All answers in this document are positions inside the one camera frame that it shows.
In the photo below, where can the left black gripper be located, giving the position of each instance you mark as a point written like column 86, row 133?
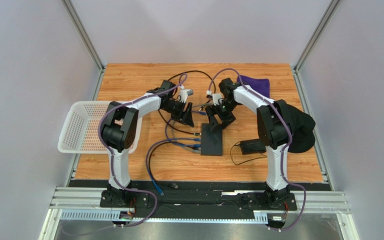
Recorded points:
column 187, row 117

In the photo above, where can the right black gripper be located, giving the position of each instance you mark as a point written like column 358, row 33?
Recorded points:
column 219, row 115

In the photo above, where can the black network switch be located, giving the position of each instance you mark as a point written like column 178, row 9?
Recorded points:
column 211, row 140

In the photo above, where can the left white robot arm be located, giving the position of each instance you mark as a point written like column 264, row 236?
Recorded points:
column 118, row 127

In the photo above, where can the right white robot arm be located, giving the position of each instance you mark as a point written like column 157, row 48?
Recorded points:
column 273, row 127

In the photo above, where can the black power adapter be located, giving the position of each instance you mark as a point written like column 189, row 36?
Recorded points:
column 252, row 146

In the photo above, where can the purple cloth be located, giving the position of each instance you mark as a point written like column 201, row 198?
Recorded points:
column 258, row 85

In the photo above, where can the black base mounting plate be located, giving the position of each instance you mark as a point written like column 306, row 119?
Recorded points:
column 200, row 200

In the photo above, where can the black round cap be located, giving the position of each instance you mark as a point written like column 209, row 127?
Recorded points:
column 303, row 138

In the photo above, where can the white plastic basket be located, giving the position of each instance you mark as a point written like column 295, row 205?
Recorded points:
column 79, row 134

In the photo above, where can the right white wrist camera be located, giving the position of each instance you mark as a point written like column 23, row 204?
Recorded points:
column 217, row 98

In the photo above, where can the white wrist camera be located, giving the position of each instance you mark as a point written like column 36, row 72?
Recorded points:
column 217, row 98
column 184, row 94

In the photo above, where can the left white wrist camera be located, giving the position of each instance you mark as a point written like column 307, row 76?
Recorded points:
column 184, row 94

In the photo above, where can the aluminium frame rail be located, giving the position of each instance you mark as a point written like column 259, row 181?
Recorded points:
column 75, row 212

